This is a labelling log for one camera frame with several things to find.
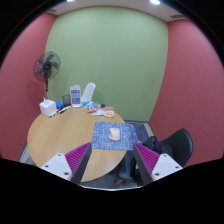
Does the white tissue box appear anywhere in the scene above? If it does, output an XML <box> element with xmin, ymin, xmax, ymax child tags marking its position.
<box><xmin>38</xmin><ymin>97</ymin><xmax>57</xmax><ymax>117</ymax></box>

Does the clear stand with blue sign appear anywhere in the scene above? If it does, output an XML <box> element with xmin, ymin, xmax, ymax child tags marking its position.
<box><xmin>69</xmin><ymin>84</ymin><xmax>83</xmax><ymax>109</ymax></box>

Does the white marker black cap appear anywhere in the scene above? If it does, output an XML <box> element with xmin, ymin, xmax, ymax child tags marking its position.
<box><xmin>57</xmin><ymin>105</ymin><xmax>72</xmax><ymax>115</ymax></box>

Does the red-orange snack packet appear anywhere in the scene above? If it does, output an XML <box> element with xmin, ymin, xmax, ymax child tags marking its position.
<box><xmin>87</xmin><ymin>103</ymin><xmax>100</xmax><ymax>114</ymax></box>

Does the light blue packet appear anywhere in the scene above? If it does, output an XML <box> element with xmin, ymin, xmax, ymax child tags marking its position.
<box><xmin>81</xmin><ymin>100</ymin><xmax>93</xmax><ymax>109</ymax></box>

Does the black standing fan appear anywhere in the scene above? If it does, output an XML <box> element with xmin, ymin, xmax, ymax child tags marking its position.
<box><xmin>33</xmin><ymin>50</ymin><xmax>62</xmax><ymax>100</ymax></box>

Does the blue patterned mouse pad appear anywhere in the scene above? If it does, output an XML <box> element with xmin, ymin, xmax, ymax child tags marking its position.
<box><xmin>90</xmin><ymin>120</ymin><xmax>138</xmax><ymax>152</ymax></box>

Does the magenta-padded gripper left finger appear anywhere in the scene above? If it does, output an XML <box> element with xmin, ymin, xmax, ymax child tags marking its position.
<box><xmin>39</xmin><ymin>141</ymin><xmax>93</xmax><ymax>186</ymax></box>

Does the white snack packet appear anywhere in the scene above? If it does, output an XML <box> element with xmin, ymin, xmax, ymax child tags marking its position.
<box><xmin>92</xmin><ymin>108</ymin><xmax>106</xmax><ymax>117</ymax></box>

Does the black mesh pen cup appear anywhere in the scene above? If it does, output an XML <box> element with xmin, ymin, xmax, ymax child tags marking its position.
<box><xmin>61</xmin><ymin>94</ymin><xmax>72</xmax><ymax>107</ymax></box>

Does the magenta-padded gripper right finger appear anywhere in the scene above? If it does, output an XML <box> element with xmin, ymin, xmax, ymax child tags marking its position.
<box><xmin>132</xmin><ymin>141</ymin><xmax>184</xmax><ymax>186</ymax></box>

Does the white plastic chair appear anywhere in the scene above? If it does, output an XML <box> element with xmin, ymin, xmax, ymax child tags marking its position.
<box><xmin>80</xmin><ymin>82</ymin><xmax>97</xmax><ymax>104</ymax></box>

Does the beige computer mouse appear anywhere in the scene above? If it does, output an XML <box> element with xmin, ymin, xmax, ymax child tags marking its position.
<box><xmin>107</xmin><ymin>127</ymin><xmax>121</xmax><ymax>142</ymax></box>

